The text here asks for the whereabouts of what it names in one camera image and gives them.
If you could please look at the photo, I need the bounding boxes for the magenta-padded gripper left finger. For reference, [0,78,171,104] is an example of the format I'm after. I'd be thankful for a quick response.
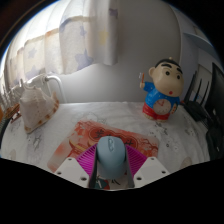
[53,143,100,189]

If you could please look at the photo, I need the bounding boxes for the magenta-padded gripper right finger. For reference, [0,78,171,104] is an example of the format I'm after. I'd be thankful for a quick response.
[123,143,170,189]

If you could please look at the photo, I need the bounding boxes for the light blue computer mouse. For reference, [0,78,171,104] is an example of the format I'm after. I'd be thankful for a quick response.
[95,135,128,180]

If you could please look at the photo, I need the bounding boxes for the red printed mouse pad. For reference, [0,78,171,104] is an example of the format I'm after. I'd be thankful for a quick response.
[46,119,160,190]

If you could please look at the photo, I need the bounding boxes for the white printed tablecloth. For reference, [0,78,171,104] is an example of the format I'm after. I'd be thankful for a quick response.
[0,101,214,191]

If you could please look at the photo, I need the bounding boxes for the black box device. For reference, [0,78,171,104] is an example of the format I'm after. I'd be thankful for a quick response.
[204,126,224,162]

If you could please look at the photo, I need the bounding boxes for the large white conch shell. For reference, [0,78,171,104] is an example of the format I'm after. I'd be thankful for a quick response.
[18,84,60,135]

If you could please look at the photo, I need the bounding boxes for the black router with antennas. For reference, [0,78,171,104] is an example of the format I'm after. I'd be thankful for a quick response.
[181,70,213,123]

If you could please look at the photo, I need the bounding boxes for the cartoon boy figurine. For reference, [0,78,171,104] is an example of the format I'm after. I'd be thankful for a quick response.
[138,58,185,123]

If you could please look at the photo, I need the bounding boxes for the white radiator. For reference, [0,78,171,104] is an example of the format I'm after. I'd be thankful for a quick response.
[19,73,68,104]

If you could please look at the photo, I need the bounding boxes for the black monitor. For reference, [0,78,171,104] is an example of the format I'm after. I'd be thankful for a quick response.
[203,61,224,128]

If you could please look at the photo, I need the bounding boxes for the white star-print curtain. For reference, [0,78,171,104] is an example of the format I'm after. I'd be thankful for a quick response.
[3,0,120,98]

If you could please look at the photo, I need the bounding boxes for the white wall shelf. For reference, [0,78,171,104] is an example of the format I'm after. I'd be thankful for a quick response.
[181,19,218,59]

